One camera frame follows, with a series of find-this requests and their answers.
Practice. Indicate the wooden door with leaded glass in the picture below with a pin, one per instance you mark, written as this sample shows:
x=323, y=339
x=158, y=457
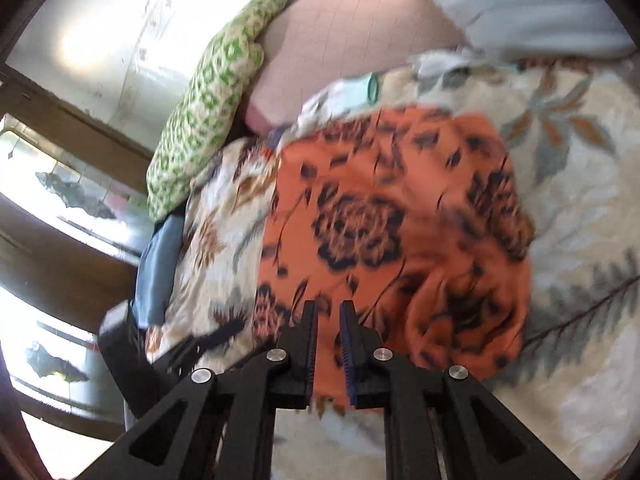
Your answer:
x=60, y=270

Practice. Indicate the green patterned pillow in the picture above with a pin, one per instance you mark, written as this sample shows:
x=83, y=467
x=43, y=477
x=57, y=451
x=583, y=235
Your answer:
x=210, y=105

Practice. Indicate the orange floral shirt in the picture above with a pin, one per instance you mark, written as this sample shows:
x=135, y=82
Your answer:
x=380, y=220

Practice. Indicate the pink pillow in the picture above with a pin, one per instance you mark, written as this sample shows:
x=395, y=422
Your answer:
x=350, y=35

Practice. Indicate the grey pillow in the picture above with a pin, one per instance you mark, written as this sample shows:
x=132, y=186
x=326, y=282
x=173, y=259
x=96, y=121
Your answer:
x=525, y=5

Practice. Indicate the white glove with teal cuff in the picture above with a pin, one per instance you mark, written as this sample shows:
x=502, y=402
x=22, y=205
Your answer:
x=350, y=92

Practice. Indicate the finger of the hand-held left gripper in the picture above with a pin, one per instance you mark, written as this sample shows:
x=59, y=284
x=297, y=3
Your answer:
x=200, y=345

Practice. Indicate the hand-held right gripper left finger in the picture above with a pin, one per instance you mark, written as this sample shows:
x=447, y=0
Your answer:
x=313, y=342

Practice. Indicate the leaf-printed quilt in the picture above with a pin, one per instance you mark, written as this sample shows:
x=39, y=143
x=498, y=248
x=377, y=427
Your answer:
x=575, y=200

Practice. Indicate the blue cloth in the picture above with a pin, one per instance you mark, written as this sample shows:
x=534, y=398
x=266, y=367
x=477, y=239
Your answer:
x=157, y=270

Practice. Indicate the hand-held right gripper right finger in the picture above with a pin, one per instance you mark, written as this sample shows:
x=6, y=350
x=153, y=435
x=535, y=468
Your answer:
x=347, y=352

